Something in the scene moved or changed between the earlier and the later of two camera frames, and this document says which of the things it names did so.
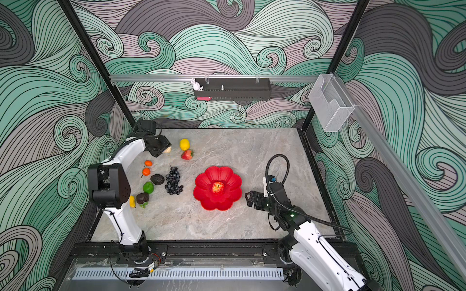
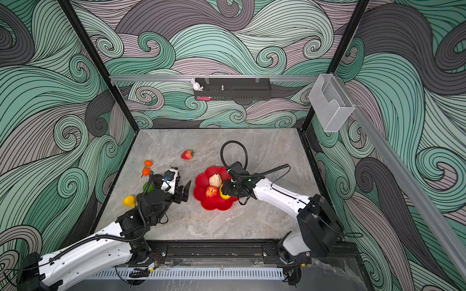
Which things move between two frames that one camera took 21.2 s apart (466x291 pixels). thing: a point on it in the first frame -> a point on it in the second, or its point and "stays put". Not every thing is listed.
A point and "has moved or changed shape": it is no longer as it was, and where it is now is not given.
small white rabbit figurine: x=196 y=85 stays put
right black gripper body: x=272 y=208 -> x=232 y=188
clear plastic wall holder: x=331 y=103 stays put
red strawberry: x=187 y=154 stays put
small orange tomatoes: x=146 y=171 stays put
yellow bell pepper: x=132 y=201 stays put
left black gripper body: x=160 y=145 -> x=164 y=195
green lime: x=148 y=187 stays put
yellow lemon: x=184 y=144 -> x=224 y=196
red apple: x=218 y=187 has moved or changed shape
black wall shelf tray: x=235 y=88 stays put
